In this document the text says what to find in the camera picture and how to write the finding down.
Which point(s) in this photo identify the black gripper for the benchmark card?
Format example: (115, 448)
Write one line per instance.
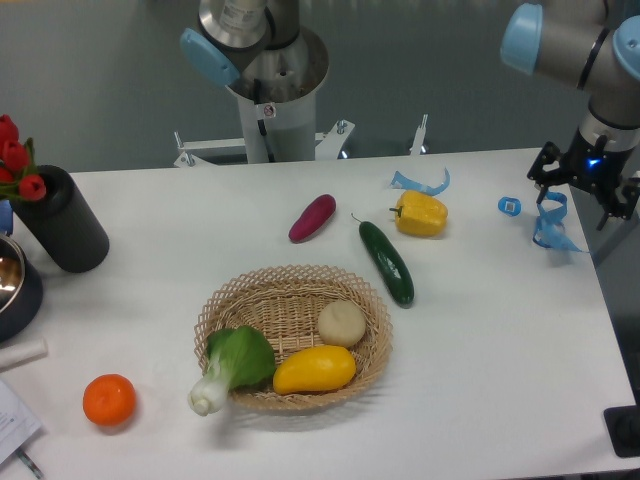
(593, 163)

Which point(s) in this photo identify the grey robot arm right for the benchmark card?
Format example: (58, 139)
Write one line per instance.
(570, 42)

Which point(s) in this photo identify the grey robot arm base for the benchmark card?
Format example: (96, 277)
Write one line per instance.
(257, 49)

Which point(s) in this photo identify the yellow bell pepper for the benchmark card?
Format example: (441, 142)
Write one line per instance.
(418, 214)

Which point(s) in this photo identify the crumpled blue tape ribbon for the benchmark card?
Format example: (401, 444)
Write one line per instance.
(549, 232)

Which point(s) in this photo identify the blue tape roll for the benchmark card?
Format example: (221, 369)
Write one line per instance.
(510, 206)

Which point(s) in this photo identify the blue tape strip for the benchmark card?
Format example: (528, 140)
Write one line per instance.
(400, 181)

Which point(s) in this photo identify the green cucumber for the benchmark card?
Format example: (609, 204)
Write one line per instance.
(388, 262)

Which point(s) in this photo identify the purple sweet potato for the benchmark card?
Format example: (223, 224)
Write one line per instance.
(313, 218)

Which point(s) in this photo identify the beige round bun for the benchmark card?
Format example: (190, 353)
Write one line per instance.
(341, 323)

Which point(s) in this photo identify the woven wicker basket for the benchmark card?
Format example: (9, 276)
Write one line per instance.
(283, 303)

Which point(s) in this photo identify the yellow mango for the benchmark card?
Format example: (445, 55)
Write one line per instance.
(317, 369)

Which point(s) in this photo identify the green bok choy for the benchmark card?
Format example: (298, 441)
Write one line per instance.
(237, 357)

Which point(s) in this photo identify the black cylindrical vase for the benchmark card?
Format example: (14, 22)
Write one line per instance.
(64, 223)

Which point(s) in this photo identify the orange tangerine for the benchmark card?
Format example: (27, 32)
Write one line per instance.
(109, 400)

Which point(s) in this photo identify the red tulip flowers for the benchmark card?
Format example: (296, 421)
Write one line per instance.
(20, 178)

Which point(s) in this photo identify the black metal bowl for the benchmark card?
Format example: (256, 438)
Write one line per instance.
(21, 289)

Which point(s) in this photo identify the white paper roll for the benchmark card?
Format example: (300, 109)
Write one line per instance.
(23, 352)

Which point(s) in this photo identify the white paper sheet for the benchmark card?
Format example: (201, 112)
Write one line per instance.
(18, 423)

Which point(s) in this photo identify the patterned pen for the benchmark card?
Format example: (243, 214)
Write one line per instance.
(29, 463)

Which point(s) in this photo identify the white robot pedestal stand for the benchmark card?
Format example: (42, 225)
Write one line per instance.
(314, 127)

